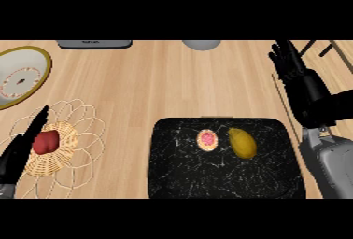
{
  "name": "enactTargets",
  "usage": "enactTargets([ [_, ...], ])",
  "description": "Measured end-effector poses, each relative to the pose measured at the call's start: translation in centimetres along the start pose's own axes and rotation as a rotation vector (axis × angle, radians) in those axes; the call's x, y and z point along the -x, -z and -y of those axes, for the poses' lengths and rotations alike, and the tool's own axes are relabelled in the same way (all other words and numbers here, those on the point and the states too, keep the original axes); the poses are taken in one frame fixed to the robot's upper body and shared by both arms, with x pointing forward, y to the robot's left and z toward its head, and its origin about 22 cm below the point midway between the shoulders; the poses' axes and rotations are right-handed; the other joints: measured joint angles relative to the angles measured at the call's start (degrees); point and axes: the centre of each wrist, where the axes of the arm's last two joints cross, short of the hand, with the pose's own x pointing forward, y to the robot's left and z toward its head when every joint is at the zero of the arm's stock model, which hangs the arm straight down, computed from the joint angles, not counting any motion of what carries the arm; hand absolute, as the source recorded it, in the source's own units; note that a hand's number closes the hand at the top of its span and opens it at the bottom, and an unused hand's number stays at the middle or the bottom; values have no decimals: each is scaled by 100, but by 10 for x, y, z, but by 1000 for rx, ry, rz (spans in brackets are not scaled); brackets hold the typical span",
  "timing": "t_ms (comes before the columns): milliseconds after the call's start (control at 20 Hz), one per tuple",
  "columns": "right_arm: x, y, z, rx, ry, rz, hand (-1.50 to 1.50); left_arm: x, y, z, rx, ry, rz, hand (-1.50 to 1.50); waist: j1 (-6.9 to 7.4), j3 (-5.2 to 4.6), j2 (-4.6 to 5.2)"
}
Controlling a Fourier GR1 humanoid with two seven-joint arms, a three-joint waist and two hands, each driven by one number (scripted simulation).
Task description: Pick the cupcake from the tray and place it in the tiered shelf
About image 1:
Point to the dark grey flat appliance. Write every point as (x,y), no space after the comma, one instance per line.
(93,44)

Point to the red apple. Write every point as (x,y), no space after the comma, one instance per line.
(46,142)

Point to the grey round object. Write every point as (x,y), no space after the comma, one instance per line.
(201,44)

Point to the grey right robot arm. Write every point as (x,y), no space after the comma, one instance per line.
(328,165)

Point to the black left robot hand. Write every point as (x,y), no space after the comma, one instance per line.
(18,149)

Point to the white bowl with gold rim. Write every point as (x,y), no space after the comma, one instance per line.
(21,76)

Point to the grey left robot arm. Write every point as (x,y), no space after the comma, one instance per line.
(6,190)

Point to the yellow mango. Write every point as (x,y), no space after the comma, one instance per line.
(242,143)

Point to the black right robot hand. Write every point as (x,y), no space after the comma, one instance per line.
(303,87)

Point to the black marble tray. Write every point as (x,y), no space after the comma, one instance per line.
(225,158)

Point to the pink frosted cupcake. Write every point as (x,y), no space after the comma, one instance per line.
(207,140)

